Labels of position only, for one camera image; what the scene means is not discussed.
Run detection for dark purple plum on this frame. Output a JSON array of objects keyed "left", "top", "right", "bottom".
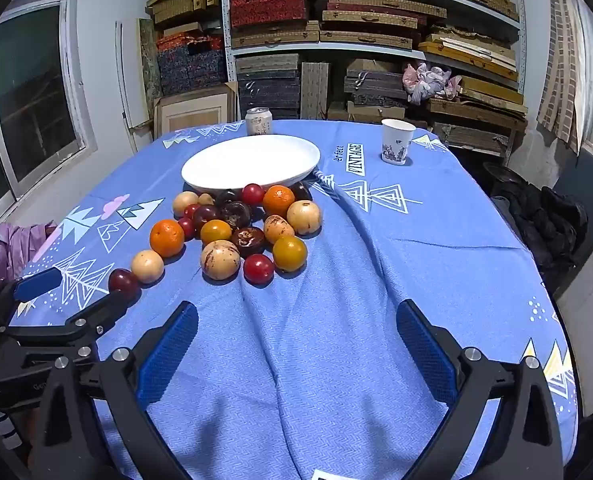
[{"left": 192, "top": 204, "right": 222, "bottom": 228}]

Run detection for pink cloth bundle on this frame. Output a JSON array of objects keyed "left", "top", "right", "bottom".
[{"left": 402, "top": 60, "right": 462, "bottom": 106}]

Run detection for smooth tan round fruit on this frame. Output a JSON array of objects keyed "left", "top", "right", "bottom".
[
  {"left": 130, "top": 249, "right": 166, "bottom": 284},
  {"left": 172, "top": 191, "right": 200, "bottom": 215}
]

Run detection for grey metal shelf rack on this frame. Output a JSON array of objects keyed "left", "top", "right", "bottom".
[{"left": 220, "top": 0, "right": 527, "bottom": 161}]

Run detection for blue printed tablecloth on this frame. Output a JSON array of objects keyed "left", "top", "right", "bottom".
[{"left": 19, "top": 120, "right": 579, "bottom": 480}]

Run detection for white leaning strip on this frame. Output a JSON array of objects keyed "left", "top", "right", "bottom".
[{"left": 114, "top": 20, "right": 154, "bottom": 156}]

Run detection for silver drink can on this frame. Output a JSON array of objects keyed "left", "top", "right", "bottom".
[{"left": 245, "top": 107, "right": 274, "bottom": 137}]

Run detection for shelved flat gift boxes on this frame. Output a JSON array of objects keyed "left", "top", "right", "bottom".
[{"left": 228, "top": 0, "right": 527, "bottom": 156}]

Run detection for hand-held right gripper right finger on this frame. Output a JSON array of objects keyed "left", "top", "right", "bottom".
[{"left": 396, "top": 299, "right": 564, "bottom": 480}]

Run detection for white paper cup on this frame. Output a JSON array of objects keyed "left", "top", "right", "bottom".
[{"left": 380, "top": 118, "right": 416, "bottom": 166}]

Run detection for beige brick-pattern curtain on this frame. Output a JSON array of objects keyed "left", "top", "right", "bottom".
[{"left": 536, "top": 0, "right": 593, "bottom": 156}]

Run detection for black jacket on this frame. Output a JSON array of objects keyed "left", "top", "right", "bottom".
[{"left": 483, "top": 160, "right": 589, "bottom": 281}]

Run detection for aluminium sliding window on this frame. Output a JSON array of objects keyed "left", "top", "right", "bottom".
[{"left": 0, "top": 0, "right": 97, "bottom": 201}]

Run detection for speckled tan round fruit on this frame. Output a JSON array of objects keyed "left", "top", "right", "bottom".
[
  {"left": 200, "top": 240, "right": 240, "bottom": 281},
  {"left": 286, "top": 200, "right": 323, "bottom": 236}
]

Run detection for speckled tan oblong fruit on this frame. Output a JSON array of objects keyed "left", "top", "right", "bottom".
[{"left": 263, "top": 214, "right": 296, "bottom": 245}]

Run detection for orange mandarin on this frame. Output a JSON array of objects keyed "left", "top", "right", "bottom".
[
  {"left": 262, "top": 185, "right": 296, "bottom": 217},
  {"left": 149, "top": 219, "right": 186, "bottom": 258}
]

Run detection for dark red plum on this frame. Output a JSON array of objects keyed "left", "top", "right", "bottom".
[{"left": 108, "top": 268, "right": 142, "bottom": 299}]

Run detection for pile of woven boxes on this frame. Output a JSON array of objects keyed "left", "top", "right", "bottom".
[{"left": 146, "top": 0, "right": 227, "bottom": 97}]

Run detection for wooden framed panel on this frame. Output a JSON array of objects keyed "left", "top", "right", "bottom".
[{"left": 154, "top": 84, "right": 238, "bottom": 137}]

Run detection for green marbled board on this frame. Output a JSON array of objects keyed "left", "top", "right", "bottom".
[{"left": 137, "top": 19, "right": 163, "bottom": 107}]

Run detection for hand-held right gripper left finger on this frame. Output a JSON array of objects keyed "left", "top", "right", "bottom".
[{"left": 29, "top": 301, "right": 200, "bottom": 480}]

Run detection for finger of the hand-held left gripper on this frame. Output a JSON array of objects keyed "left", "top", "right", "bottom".
[
  {"left": 0, "top": 266, "right": 63, "bottom": 328},
  {"left": 4, "top": 290, "right": 130, "bottom": 361}
]

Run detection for purple cloth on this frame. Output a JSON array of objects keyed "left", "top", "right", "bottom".
[{"left": 0, "top": 222, "right": 60, "bottom": 282}]

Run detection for white plate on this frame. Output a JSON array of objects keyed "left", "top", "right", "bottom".
[{"left": 181, "top": 135, "right": 321, "bottom": 196}]

